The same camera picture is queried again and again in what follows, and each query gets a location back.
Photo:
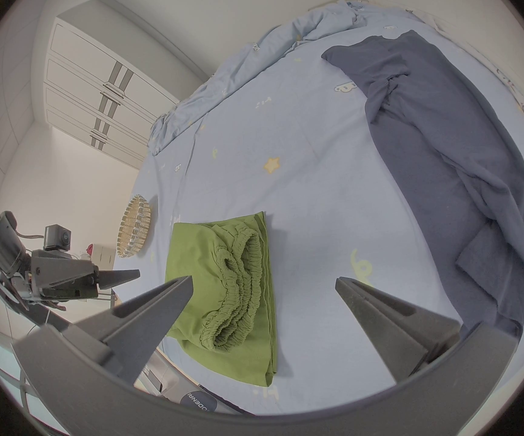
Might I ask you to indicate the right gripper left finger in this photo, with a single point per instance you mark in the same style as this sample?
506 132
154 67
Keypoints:
143 325

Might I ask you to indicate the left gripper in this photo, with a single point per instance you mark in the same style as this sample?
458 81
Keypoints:
62 275

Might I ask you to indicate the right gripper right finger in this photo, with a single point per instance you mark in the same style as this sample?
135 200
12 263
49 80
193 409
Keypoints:
393 334

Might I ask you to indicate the green shorts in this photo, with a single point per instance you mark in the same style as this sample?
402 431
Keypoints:
189 252

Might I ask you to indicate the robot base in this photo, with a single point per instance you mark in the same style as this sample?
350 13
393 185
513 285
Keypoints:
198 400

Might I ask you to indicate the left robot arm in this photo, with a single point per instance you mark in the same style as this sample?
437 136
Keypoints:
2 243

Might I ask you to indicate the round woven basket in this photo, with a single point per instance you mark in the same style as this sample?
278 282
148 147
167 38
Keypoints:
133 227

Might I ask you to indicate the bed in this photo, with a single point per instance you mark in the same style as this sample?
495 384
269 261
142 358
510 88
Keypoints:
312 198

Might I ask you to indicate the dark blue garment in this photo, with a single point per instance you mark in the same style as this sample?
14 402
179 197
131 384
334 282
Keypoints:
448 130

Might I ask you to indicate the white wardrobe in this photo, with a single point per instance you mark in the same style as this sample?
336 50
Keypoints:
89 84

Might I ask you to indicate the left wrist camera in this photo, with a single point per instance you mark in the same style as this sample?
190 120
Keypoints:
57 238

